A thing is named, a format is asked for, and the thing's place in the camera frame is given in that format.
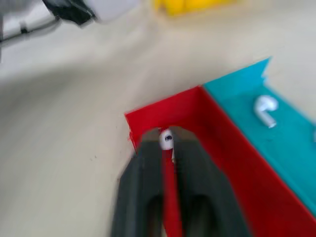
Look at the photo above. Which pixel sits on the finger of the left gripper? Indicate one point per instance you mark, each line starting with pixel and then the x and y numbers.
pixel 70 11

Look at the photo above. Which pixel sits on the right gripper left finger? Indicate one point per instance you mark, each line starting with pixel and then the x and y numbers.
pixel 138 192

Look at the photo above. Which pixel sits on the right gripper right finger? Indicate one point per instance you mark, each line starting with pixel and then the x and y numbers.
pixel 197 187

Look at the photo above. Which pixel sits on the white earbud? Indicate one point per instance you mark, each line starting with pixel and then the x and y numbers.
pixel 264 106
pixel 166 143

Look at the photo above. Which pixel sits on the yellow plastic bin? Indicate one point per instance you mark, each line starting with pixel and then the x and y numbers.
pixel 182 6

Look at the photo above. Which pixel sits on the red plastic tray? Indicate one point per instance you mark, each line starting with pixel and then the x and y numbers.
pixel 222 160

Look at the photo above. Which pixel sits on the blue plastic tray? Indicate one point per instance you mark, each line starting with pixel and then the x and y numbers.
pixel 284 148

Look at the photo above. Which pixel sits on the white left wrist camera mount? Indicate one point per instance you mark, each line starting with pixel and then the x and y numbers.
pixel 19 19

